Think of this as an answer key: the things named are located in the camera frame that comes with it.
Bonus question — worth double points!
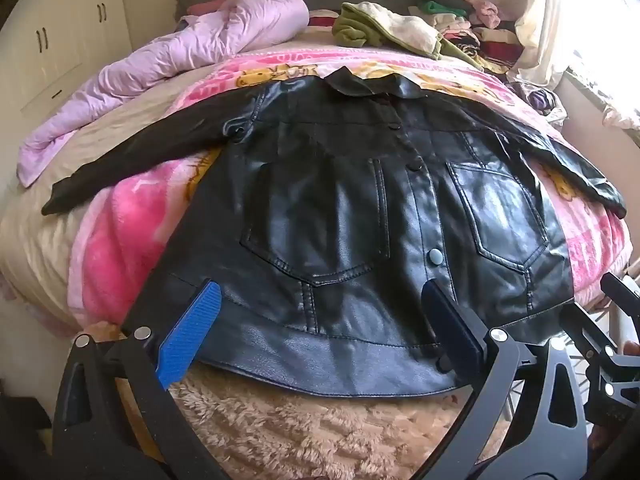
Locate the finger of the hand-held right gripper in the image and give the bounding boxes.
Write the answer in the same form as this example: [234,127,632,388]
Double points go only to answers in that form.
[560,304,626,378]
[600,273,640,313]

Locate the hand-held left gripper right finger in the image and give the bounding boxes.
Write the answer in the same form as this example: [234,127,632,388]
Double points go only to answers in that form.
[421,280,589,480]

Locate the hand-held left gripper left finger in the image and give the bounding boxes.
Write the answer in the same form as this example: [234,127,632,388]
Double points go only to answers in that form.
[51,280,232,480]

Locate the black leather jacket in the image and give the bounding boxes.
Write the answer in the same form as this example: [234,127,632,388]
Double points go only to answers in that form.
[41,66,627,398]

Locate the pile of folded clothes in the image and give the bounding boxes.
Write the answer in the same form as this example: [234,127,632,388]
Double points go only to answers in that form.
[407,0,526,76]

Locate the pink printed blanket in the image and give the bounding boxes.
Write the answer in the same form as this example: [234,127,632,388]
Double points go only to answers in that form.
[67,49,632,328]

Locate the beige fluffy blanket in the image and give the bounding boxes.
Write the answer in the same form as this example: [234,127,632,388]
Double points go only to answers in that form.
[80,325,506,480]

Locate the bed with beige sheet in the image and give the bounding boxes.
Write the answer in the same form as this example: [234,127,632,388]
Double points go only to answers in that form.
[0,10,640,341]

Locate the purple cloth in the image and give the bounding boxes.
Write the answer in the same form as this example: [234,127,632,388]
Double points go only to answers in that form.
[510,80,568,126]

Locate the cream curtain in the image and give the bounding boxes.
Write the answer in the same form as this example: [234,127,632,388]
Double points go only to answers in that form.
[515,0,640,78]

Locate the lilac quilt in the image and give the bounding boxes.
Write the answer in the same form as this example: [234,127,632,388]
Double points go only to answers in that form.
[17,0,310,186]

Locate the green and cream garment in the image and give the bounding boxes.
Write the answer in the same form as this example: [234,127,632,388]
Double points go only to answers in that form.
[333,1,483,68]

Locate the pink pillow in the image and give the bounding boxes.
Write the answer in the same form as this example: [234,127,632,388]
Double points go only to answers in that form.
[186,1,226,17]

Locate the cream wardrobe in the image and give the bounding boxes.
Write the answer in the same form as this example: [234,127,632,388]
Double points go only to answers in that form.
[0,0,133,126]

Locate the red pillow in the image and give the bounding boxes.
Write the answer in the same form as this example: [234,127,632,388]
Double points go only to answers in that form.
[307,10,342,28]

